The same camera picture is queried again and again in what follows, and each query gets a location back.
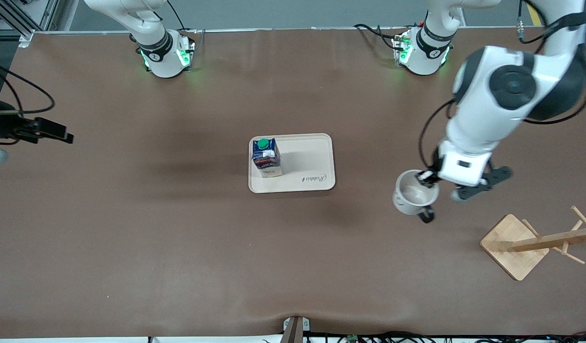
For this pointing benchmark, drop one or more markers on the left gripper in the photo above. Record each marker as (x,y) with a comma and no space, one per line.
(435,167)

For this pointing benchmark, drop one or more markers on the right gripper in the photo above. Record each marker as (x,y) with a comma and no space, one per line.
(8,126)

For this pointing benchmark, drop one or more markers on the blue milk carton green cap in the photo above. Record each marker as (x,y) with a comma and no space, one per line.
(266,159)

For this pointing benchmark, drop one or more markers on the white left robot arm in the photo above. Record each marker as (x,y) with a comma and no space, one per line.
(483,109)

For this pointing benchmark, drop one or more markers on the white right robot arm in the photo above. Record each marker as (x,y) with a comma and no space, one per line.
(159,52)

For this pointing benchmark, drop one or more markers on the wooden cup rack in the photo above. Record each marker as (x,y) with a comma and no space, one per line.
(511,247)

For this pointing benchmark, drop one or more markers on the beige plastic tray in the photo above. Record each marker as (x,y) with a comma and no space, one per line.
(307,162)

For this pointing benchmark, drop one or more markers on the brown table mat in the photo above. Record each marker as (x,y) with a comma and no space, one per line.
(178,247)

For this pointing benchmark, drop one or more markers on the aluminium frame profile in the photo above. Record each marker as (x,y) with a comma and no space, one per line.
(16,19)

